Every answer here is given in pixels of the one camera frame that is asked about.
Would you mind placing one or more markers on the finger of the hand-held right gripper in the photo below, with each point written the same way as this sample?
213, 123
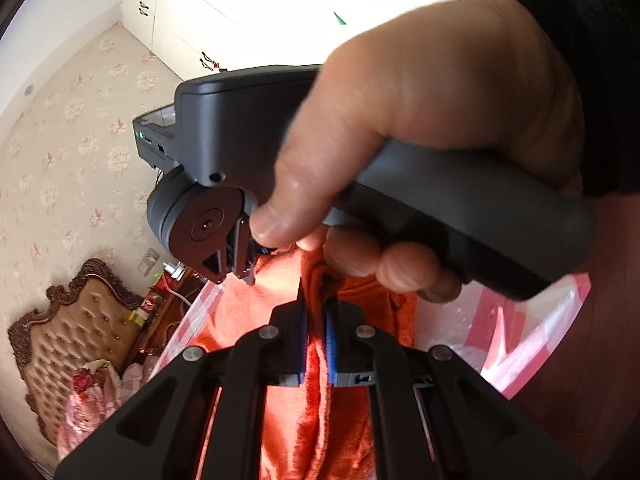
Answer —
240, 255

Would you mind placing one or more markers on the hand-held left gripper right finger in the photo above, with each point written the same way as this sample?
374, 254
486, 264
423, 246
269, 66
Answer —
330, 345

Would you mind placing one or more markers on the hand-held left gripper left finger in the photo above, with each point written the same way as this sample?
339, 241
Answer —
301, 340

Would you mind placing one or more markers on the orange towel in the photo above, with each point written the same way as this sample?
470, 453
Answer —
295, 430

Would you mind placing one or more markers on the person's right forearm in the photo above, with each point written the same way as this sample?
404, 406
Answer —
600, 85

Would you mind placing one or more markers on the person's right hand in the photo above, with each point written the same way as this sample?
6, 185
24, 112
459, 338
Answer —
425, 85

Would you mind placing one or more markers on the white charger plug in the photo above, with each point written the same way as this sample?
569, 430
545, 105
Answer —
173, 271

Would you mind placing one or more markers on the red packet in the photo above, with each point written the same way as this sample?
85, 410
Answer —
150, 303

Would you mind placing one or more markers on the carved wooden nightstand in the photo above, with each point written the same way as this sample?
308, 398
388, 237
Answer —
165, 330

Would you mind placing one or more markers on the white wardrobe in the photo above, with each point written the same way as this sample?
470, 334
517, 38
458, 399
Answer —
210, 5

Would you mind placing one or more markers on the yellow green box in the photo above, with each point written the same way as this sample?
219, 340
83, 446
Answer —
137, 316

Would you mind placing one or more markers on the pink white checked tablecloth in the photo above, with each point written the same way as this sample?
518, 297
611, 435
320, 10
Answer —
470, 330

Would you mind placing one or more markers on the pink pillow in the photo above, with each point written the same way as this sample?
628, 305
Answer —
137, 375

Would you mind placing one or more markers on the tufted beige headboard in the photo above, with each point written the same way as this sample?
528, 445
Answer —
80, 330

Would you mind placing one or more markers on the floral pink bedding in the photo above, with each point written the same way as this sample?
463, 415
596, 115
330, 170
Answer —
90, 385

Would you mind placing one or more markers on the wall socket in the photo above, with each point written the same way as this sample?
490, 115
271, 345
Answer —
148, 261

